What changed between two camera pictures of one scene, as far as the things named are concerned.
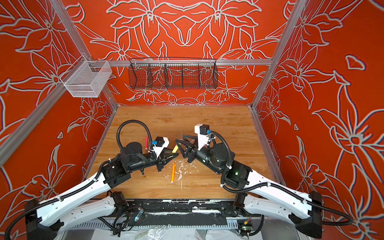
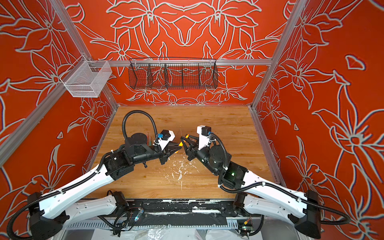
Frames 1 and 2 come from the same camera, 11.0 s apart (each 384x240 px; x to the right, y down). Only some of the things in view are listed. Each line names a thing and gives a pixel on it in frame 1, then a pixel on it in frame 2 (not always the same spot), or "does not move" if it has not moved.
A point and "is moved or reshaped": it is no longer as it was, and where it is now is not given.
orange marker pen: (173, 172) is moved or reshaped
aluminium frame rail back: (180, 62) does not move
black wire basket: (172, 73) does not move
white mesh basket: (86, 78) does not move
